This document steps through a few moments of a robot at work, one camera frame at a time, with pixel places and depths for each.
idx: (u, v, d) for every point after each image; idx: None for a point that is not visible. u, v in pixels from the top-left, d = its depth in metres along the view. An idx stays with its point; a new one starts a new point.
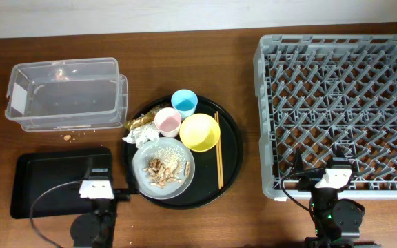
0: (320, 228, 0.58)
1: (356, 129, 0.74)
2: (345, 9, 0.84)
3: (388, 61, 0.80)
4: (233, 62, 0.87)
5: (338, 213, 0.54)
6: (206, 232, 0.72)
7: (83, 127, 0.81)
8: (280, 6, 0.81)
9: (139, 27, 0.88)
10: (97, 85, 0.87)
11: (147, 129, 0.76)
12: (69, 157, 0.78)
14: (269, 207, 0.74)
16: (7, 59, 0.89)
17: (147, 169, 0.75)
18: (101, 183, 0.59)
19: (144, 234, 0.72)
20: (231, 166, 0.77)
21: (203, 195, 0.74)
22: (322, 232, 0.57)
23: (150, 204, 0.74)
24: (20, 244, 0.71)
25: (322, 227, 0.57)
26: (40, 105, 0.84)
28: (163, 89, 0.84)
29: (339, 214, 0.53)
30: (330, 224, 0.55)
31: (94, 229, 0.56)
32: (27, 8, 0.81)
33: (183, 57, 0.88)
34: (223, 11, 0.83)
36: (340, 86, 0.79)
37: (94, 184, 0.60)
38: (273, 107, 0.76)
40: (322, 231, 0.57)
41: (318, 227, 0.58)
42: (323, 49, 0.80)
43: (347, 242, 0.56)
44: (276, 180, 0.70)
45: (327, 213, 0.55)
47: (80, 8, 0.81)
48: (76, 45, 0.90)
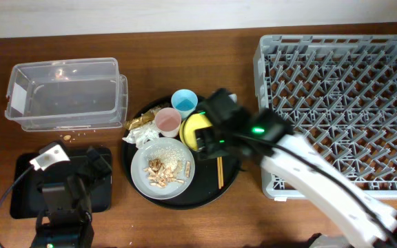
0: (207, 139, 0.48)
1: (356, 129, 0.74)
2: (345, 9, 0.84)
3: (388, 61, 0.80)
4: (233, 61, 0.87)
5: (213, 103, 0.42)
6: (206, 232, 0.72)
7: (82, 127, 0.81)
8: (281, 6, 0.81)
9: (138, 27, 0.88)
10: (97, 86, 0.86)
11: (148, 129, 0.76)
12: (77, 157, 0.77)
14: (269, 207, 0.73)
16: (7, 59, 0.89)
17: (147, 169, 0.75)
18: (54, 149, 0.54)
19: (144, 234, 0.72)
20: (231, 167, 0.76)
21: (203, 194, 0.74)
22: (250, 141, 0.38)
23: (151, 204, 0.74)
24: (23, 244, 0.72)
25: (215, 124, 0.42)
26: (41, 106, 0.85)
28: (163, 89, 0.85)
29: (216, 101, 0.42)
30: (281, 141, 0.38)
31: (66, 200, 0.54)
32: (27, 8, 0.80)
33: (183, 57, 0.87)
34: (223, 11, 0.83)
36: (340, 86, 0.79)
37: (47, 154, 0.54)
38: (273, 107, 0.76)
40: (212, 142, 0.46)
41: (240, 156, 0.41)
42: (323, 49, 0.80)
43: (309, 184, 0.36)
44: (276, 180, 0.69)
45: (251, 125, 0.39)
47: (80, 8, 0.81)
48: (76, 46, 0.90)
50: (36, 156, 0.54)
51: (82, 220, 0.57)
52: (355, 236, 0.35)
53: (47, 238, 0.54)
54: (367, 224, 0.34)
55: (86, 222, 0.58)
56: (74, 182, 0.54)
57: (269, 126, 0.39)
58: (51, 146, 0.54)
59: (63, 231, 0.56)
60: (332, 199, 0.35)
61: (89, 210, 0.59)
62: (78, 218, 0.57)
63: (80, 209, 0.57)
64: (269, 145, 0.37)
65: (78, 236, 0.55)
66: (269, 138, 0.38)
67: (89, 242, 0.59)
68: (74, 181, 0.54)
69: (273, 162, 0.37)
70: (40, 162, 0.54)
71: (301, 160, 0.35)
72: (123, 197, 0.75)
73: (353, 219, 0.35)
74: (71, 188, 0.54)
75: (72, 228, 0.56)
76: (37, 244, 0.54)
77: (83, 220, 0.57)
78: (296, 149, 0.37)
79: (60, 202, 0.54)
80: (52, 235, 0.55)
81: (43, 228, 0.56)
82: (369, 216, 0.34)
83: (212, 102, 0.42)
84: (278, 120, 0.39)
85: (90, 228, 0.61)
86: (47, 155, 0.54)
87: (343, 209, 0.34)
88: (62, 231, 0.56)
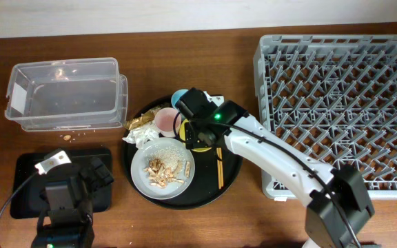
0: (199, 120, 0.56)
1: (356, 129, 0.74)
2: (344, 9, 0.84)
3: (388, 61, 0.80)
4: (234, 60, 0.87)
5: (187, 99, 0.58)
6: (206, 232, 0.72)
7: (82, 127, 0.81)
8: (281, 5, 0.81)
9: (138, 27, 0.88)
10: (96, 86, 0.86)
11: (148, 129, 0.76)
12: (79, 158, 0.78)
14: (269, 206, 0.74)
16: (7, 59, 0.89)
17: (147, 169, 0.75)
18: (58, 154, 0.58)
19: (144, 234, 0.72)
20: (231, 167, 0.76)
21: (203, 194, 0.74)
22: (213, 125, 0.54)
23: (151, 204, 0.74)
24: (23, 244, 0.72)
25: (189, 115, 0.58)
26: (41, 106, 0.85)
28: (163, 89, 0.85)
29: (190, 98, 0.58)
30: (236, 123, 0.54)
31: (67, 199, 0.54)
32: (27, 8, 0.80)
33: (183, 57, 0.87)
34: (223, 11, 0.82)
36: (340, 86, 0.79)
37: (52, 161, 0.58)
38: (273, 108, 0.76)
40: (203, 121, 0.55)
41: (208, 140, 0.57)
42: (323, 49, 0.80)
43: (257, 152, 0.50)
44: (276, 180, 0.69)
45: (215, 111, 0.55)
47: (80, 8, 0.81)
48: (76, 45, 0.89)
50: (41, 162, 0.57)
51: (82, 220, 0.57)
52: (300, 190, 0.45)
53: (47, 239, 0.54)
54: (306, 178, 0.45)
55: (86, 222, 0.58)
56: (76, 182, 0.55)
57: (227, 112, 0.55)
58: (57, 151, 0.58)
59: (63, 231, 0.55)
60: (272, 159, 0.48)
61: (89, 211, 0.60)
62: (78, 218, 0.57)
63: (81, 209, 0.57)
64: (227, 127, 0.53)
65: (78, 236, 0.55)
66: (227, 121, 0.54)
67: (89, 243, 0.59)
68: (76, 180, 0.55)
69: (236, 141, 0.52)
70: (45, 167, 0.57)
71: (251, 134, 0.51)
72: (123, 198, 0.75)
73: (296, 176, 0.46)
74: (73, 187, 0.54)
75: (72, 228, 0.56)
76: (37, 244, 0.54)
77: (84, 220, 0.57)
78: (251, 129, 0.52)
79: (61, 202, 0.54)
80: (51, 236, 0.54)
81: (42, 230, 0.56)
82: (304, 170, 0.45)
83: (187, 98, 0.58)
84: (236, 109, 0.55)
85: (90, 229, 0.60)
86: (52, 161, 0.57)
87: (282, 169, 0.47)
88: (62, 231, 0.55)
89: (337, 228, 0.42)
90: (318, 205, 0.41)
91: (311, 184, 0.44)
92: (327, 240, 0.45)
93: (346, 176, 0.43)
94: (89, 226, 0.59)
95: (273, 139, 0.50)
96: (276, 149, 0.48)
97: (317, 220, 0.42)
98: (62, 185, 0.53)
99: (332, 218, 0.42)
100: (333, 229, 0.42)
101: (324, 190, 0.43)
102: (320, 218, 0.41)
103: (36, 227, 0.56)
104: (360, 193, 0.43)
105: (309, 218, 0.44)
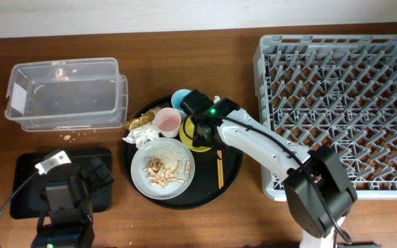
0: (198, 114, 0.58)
1: (356, 129, 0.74)
2: (345, 9, 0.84)
3: (388, 61, 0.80)
4: (233, 61, 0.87)
5: (189, 98, 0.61)
6: (206, 232, 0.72)
7: (82, 127, 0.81)
8: (281, 5, 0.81)
9: (138, 27, 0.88)
10: (96, 86, 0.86)
11: (147, 129, 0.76)
12: (80, 157, 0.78)
14: (269, 206, 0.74)
16: (7, 59, 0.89)
17: (147, 169, 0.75)
18: (59, 155, 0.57)
19: (144, 234, 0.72)
20: (231, 167, 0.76)
21: (203, 194, 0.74)
22: (209, 118, 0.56)
23: (151, 204, 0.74)
24: (23, 244, 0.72)
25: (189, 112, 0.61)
26: (41, 106, 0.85)
28: (163, 89, 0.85)
29: (191, 97, 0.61)
30: (229, 115, 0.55)
31: (67, 199, 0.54)
32: (27, 8, 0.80)
33: (183, 57, 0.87)
34: (223, 11, 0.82)
36: (340, 86, 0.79)
37: (52, 161, 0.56)
38: (273, 107, 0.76)
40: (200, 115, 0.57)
41: (206, 133, 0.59)
42: (323, 49, 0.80)
43: (242, 137, 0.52)
44: (276, 180, 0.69)
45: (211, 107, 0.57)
47: (80, 8, 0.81)
48: (76, 46, 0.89)
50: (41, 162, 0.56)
51: (82, 220, 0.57)
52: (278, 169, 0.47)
53: (47, 239, 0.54)
54: (285, 158, 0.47)
55: (86, 222, 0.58)
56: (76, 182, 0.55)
57: (222, 107, 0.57)
58: (57, 151, 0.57)
59: (63, 231, 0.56)
60: (256, 143, 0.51)
61: (89, 211, 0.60)
62: (79, 218, 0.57)
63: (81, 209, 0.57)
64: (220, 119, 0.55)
65: (78, 236, 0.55)
66: (222, 114, 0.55)
67: (89, 244, 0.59)
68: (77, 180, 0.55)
69: (226, 131, 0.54)
70: (45, 167, 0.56)
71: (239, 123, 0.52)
72: (123, 198, 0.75)
73: (276, 156, 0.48)
74: (73, 187, 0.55)
75: (72, 228, 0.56)
76: (37, 244, 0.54)
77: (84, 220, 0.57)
78: (240, 118, 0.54)
79: (61, 202, 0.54)
80: (51, 236, 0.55)
81: (42, 230, 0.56)
82: (284, 152, 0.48)
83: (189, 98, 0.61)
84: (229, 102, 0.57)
85: (90, 230, 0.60)
86: (53, 161, 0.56)
87: (265, 150, 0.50)
88: (62, 231, 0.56)
89: (315, 207, 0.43)
90: (295, 181, 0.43)
91: (289, 164, 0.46)
92: (306, 220, 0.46)
93: (323, 155, 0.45)
94: (89, 227, 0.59)
95: (260, 127, 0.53)
96: (261, 136, 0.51)
97: (293, 196, 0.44)
98: (62, 186, 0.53)
99: (307, 195, 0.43)
100: (310, 207, 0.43)
101: (300, 169, 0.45)
102: (296, 192, 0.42)
103: (37, 227, 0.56)
104: (337, 174, 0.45)
105: (289, 198, 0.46)
